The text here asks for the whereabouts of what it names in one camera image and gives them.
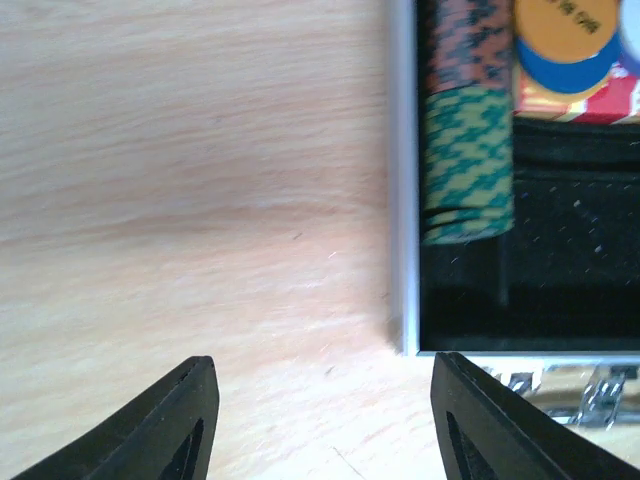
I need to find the orange dealer button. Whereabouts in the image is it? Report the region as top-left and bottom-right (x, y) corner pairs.
(514, 0), (619, 63)

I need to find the green chip stack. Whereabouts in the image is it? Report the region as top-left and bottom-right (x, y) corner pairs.
(421, 86), (514, 245)

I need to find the aluminium poker case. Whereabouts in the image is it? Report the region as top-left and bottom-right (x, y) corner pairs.
(387, 1), (639, 429)

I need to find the blue dealer button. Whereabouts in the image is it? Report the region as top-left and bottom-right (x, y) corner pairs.
(515, 32), (620, 94)

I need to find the brown chip stack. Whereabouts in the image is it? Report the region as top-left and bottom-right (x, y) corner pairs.
(423, 0), (513, 93)

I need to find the red chip stack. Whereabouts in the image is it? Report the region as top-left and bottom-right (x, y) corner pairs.
(513, 63), (639, 125)

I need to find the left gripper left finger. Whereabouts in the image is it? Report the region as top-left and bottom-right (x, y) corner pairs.
(16, 356), (219, 479)

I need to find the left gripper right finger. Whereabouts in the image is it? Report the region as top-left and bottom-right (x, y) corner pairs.
(431, 352), (639, 479)

